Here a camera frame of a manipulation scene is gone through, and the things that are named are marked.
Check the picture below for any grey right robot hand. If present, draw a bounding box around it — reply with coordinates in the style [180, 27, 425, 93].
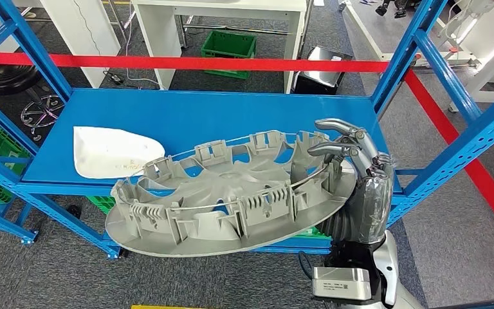
[306, 118, 396, 245]

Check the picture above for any grey plastic wheel cover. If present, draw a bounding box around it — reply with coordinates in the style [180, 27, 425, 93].
[104, 129, 358, 258]

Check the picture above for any blue metal shelf rack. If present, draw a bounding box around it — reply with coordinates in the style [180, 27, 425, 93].
[0, 142, 40, 245]
[0, 0, 494, 260]

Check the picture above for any white plastic part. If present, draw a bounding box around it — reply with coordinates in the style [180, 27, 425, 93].
[72, 126, 167, 180]

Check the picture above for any red barrier belt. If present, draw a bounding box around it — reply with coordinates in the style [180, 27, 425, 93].
[403, 69, 494, 249]
[0, 51, 390, 74]

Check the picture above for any black bin with steel lid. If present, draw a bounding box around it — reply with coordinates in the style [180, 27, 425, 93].
[293, 45, 354, 96]

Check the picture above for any white table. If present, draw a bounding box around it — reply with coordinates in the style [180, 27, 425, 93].
[132, 0, 308, 95]

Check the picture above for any black power adapter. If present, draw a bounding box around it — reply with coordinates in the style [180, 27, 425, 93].
[103, 69, 125, 85]

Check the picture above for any white cabinet panel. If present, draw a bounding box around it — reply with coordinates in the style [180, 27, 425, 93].
[39, 0, 122, 89]

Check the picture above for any black round stool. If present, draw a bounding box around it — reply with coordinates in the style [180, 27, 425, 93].
[0, 62, 67, 142]

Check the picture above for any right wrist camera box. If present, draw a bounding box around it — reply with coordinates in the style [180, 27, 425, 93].
[311, 266, 372, 302]

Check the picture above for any chrome stanchion post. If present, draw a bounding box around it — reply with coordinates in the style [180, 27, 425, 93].
[376, 72, 407, 121]

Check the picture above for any white floor cable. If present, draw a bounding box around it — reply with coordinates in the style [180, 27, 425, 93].
[124, 12, 161, 88]

